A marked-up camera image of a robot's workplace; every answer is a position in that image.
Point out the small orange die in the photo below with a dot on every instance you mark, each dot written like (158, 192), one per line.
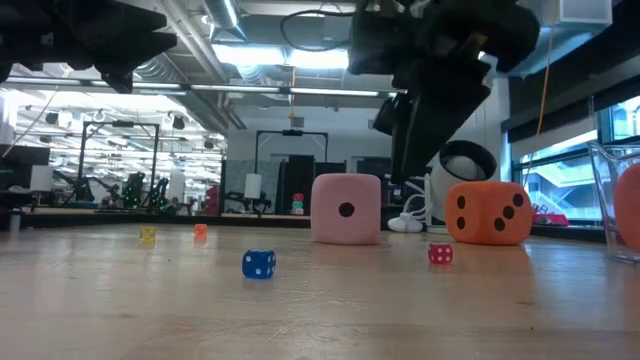
(200, 230)

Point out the large orange foam die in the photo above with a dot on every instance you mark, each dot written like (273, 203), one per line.
(630, 210)
(482, 195)

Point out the white round power adapter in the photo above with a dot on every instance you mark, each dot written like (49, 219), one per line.
(404, 225)

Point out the small blue die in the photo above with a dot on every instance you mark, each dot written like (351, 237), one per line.
(259, 265)

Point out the red tray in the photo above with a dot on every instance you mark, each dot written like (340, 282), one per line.
(545, 220)

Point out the black table frame rail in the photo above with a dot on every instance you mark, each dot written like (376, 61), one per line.
(150, 220)

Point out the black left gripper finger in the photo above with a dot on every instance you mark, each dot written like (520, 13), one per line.
(130, 55)
(132, 20)

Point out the small yellow transparent die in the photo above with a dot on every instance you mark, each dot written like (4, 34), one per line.
(147, 235)

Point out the white monitor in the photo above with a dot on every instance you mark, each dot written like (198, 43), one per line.
(41, 178)

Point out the grey metal post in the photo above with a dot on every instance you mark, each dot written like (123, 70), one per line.
(15, 222)

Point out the large pink foam die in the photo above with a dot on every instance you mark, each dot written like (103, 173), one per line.
(330, 200)

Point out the stacked coloured blocks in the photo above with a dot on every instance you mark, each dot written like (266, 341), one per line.
(298, 205)

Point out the white camera on stand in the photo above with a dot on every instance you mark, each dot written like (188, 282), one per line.
(445, 195)

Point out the black cabinet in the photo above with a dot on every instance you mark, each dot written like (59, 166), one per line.
(297, 175)

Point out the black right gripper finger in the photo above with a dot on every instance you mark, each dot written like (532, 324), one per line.
(425, 125)
(386, 117)

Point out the black robot station frame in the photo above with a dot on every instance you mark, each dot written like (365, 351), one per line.
(81, 165)
(292, 132)

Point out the small red die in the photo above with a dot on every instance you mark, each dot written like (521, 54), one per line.
(440, 253)

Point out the clear plastic container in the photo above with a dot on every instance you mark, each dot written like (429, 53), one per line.
(602, 200)

